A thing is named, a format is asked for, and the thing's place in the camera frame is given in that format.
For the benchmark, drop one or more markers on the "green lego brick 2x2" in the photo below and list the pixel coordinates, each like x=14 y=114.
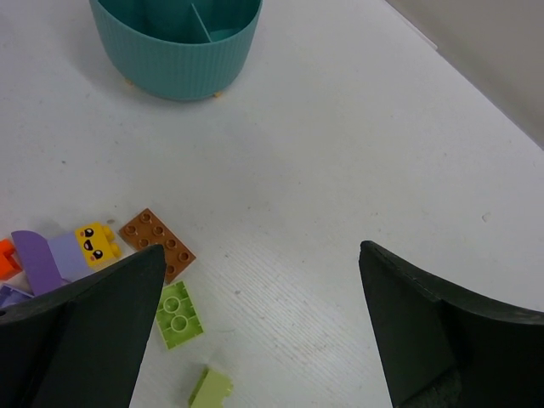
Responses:
x=176 y=316

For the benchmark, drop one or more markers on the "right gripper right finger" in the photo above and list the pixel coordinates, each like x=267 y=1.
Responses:
x=442 y=345

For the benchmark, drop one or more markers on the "teal divided round container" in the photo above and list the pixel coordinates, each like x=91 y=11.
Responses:
x=180 y=50

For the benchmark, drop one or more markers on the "light green lego slope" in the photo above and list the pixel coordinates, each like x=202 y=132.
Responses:
x=211 y=390

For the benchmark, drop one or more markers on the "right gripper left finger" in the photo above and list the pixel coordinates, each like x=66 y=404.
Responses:
x=82 y=345

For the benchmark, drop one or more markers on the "small orange lego piece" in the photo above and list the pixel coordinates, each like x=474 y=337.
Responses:
x=9 y=266

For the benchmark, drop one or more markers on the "purple arch lego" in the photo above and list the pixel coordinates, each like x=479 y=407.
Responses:
x=50 y=263

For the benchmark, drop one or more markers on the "small yellow face lego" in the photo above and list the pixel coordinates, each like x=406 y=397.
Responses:
x=98 y=245

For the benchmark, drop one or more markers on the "brown lego plate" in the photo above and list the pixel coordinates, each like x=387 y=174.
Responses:
x=145 y=230

